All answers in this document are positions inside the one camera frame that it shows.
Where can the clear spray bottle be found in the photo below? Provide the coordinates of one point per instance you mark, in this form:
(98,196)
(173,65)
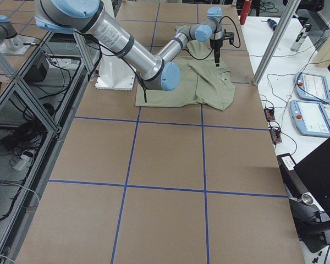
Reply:
(301,37)

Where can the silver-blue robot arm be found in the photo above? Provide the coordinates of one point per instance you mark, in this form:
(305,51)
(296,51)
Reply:
(210,29)
(90,17)

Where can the near blue teach pendant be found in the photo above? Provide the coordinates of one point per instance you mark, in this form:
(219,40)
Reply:
(310,118)

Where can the olive green long-sleeve shirt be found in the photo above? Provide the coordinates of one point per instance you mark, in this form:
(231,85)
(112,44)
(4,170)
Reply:
(202,82)

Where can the red cylinder bottle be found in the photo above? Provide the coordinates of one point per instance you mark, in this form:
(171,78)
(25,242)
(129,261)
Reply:
(245,11)

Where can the aluminium frame post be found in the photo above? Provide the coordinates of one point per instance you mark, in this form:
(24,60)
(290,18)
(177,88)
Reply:
(282,25)

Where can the orange-black usb hub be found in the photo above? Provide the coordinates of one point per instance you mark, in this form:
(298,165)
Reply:
(269,114)
(275,134)

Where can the blue teach pendant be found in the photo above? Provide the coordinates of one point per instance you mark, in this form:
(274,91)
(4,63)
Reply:
(310,118)
(312,87)

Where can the far blue teach pendant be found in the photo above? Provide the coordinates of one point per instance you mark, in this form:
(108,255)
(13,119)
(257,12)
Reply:
(312,87)

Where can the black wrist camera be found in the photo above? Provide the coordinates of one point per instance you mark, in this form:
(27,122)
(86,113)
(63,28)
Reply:
(229,36)

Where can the white power strip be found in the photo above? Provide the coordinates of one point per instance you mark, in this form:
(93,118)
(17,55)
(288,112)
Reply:
(23,161)

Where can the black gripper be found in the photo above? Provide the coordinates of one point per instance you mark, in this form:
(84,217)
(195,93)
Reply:
(215,44)

